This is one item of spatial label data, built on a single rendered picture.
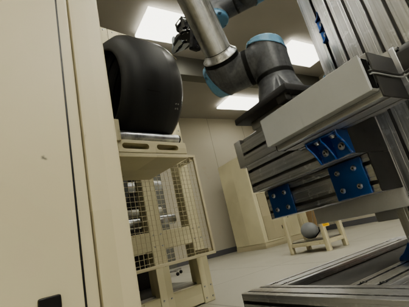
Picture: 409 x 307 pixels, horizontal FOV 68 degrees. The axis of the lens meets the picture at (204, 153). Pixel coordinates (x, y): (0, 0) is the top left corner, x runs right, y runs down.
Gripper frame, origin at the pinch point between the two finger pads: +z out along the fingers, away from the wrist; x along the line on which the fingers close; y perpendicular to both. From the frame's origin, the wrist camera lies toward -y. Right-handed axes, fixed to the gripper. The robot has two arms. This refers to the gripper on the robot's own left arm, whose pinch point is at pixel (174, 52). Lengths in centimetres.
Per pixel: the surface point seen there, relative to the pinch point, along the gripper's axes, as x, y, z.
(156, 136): 2.9, -29.5, 25.5
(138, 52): 13.3, 3.4, 8.7
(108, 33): 1, 58, 49
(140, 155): 14.8, -40.5, 24.6
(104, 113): 63, -69, -43
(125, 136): 18.8, -30.6, 26.0
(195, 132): -446, 255, 446
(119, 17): -112, 267, 188
